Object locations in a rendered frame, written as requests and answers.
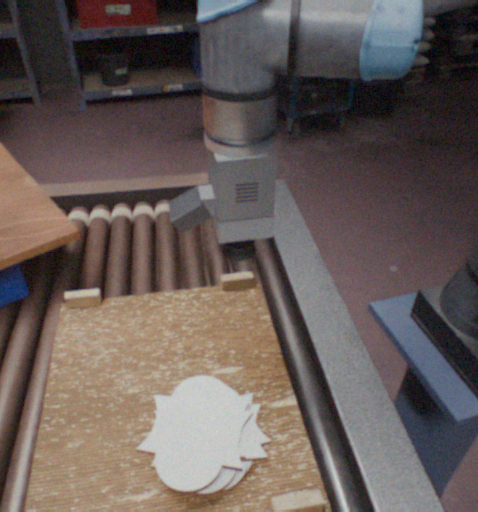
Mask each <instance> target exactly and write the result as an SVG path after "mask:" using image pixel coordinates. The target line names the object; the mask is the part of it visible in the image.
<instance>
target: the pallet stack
mask: <svg viewBox="0 0 478 512"><path fill-rule="evenodd" d="M430 17H432V18H433V19H434V20H435V25H433V26H431V27H429V28H428V29H430V30H431V31H432V33H433V34H434V37H433V38H431V39H430V40H428V41H427V42H428V43H429V44H430V46H431V49H429V50H427V51H426V52H422V53H419V54H421V55H422V56H425V57H426V58H427V59H428V60H429V63H426V64H423V67H425V68H426V70H425V72H427V71H436V72H435V76H433V78H434V79H437V80H442V79H455V78H467V77H477V76H478V3H475V4H472V5H468V6H464V7H461V8H458V9H454V10H451V11H448V12H443V13H440V14H437V15H433V16H430ZM468 67H476V68H475V71H474V73H464V74H454V75H451V74H452V71H451V70H452V69H457V68H468Z"/></svg>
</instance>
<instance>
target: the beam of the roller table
mask: <svg viewBox="0 0 478 512"><path fill-rule="evenodd" d="M274 215H275V216H274V233H273V238H268V240H269V243H271V246H272V248H273V251H274V255H275V258H276V261H277V263H278V266H279V270H280V273H281V276H282V279H283V281H284V285H286V288H287V291H288V294H289V296H290V300H291V303H292V306H293V309H294V311H295V314H296V318H297V321H298V324H299V327H300V329H301V333H303V335H302V336H304V339H305V342H306V344H307V347H308V351H309V354H310V357H311V359H312V362H313V365H314V369H315V372H316V375H317V377H318V380H319V383H320V387H321V390H323V392H324V395H325V398H326V401H327V404H328V407H329V410H330V413H331V416H332V419H333V422H334V424H335V428H336V431H337V434H338V437H339V439H340V442H341V445H342V448H343V452H344V454H345V457H347V460H348V463H349V466H350V469H351V471H352V475H353V478H354V481H355V484H356V486H357V489H358V492H359V495H360V499H361V501H362V504H363V507H364V510H365V512H446V511H445V509H444V507H443V504H442V502H441V500H440V498H439V496H438V494H437V492H436V490H435V488H434V486H433V484H432V481H431V479H430V477H429V475H428V473H427V471H425V468H424V466H423V464H422V462H421V460H420V457H419V455H418V453H417V451H416V449H415V447H414V445H413V443H412V441H411V439H410V437H409V434H408V432H407V430H406V428H405V425H404V423H403V421H402V419H401V417H400V415H398V414H399V412H397V410H396V408H395V406H394V404H393V402H392V400H391V398H390V396H389V394H388V391H387V389H386V387H385V385H384V383H383V380H382V378H381V376H380V374H379V371H378V369H377V367H376V365H375V363H373V362H374V361H372V359H371V357H370V355H369V352H368V350H367V348H366V346H365V344H364V342H363V340H362V337H361V334H360V332H359V330H358V328H357V326H356V324H355V322H354V320H353V318H351V315H350V313H349V311H348V309H347V307H346V305H345V303H344V301H343V298H342V296H341V294H340V291H339V289H338V287H337V285H336V282H335V280H333V278H332V276H331V274H330V272H329V270H328V267H327V265H326V263H325V261H324V259H323V257H322V255H321V253H320V250H319V247H318V245H316V243H315V241H314V239H313V237H312V234H311V232H310V230H309V228H308V226H307V224H306V222H305V219H304V217H303V215H302V213H300V211H299V209H298V207H297V204H296V201H295V199H294V197H293V195H292V193H291V191H290V188H289V186H288V184H287V182H285V180H276V192H275V209H274Z"/></svg>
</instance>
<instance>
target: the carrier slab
mask: <svg viewBox="0 0 478 512"><path fill-rule="evenodd" d="M195 376H211V377H214V378H216V379H218V380H220V381H221V382H222V384H224V385H225V386H227V387H229V388H231V389H232V390H234V391H235V392H236V393H237V394H238V396H243V395H247V394H251V393H253V397H252V403H251V405H258V404H261V409H260V411H259V413H258V416H257V419H255V424H257V426H258V428H259V429H260V430H261V432H262V433H263V434H264V435H265V436H266V437H267V438H268V439H270V440H271V442H270V444H269V445H266V446H262V449H263V450H264V452H265V453H266V455H267V456H268V460H254V461H252V466H251V468H250V470H249V472H248V474H247V475H246V476H245V477H244V478H243V480H242V481H241V482H240V483H238V484H237V485H236V486H235V487H234V489H232V490H230V491H228V492H226V493H222V494H215V495H211V496H195V495H192V494H179V493H176V492H174V491H173V490H171V489H170V488H168V487H167V486H165V485H164V484H163V483H162V482H161V480H160V479H159V477H158V474H157V471H156V468H154V469H152V467H151V465H152V464H153V462H154V460H155V458H156V456H155V455H148V454H143V453H137V450H136V448H137V447H138V446H139V445H140V444H141V443H142V442H143V441H144V440H145V439H146V438H147V437H148V436H149V434H150V433H151V431H152V428H154V425H155V421H156V417H157V416H156V415H155V411H158V410H157V404H156V401H154V397H153V395H160V396H172V393H174V391H175V390H176V388H177V387H178V386H179V384H180V383H181V382H183V381H184V380H186V379H188V378H192V377H195ZM315 489H319V490H320V491H321V495H322V498H323V501H324V504H323V507H322V508H323V511H322V512H331V509H330V506H329V503H328V500H327V497H326V494H325V489H324V486H323V483H322V480H321V477H320V474H319V471H318V466H317V463H316V460H315V457H314V454H313V451H312V448H311V444H310V440H309V437H307V434H306V431H305V428H304V425H303V421H302V417H301V414H300V411H299V408H298V405H297V401H296V398H295V394H294V391H293V388H292V385H291V381H290V378H289V375H287V371H286V368H285V364H284V361H283V358H282V355H281V352H280V347H279V344H278V341H277V338H276V335H275V332H274V328H273V325H272V321H271V318H269V314H268V311H267V308H266V305H265V302H264V297H263V294H262V291H261V288H260V285H259V281H255V285H253V288H248V289H240V290H227V291H222V290H221V287H220V286H215V287H206V288H197V289H187V290H178V291H169V292H159V293H150V294H141V295H132V296H122V297H114V298H104V299H102V301H101V305H98V306H92V307H79V308H67V305H66V304H64V303H62V305H61V310H60V316H59V321H58V327H57V333H56V338H55V344H54V350H53V355H52V361H51V367H50V372H49V377H48V384H47V389H46V395H45V401H44V406H43V412H42V417H41V423H40V429H39V434H38V439H37V446H36V451H35V456H34V462H33V468H32V474H31V479H30V484H29V491H28V496H27V501H26V507H24V512H270V508H269V505H270V500H271V498H273V497H278V496H283V495H291V494H300V493H304V492H308V490H315Z"/></svg>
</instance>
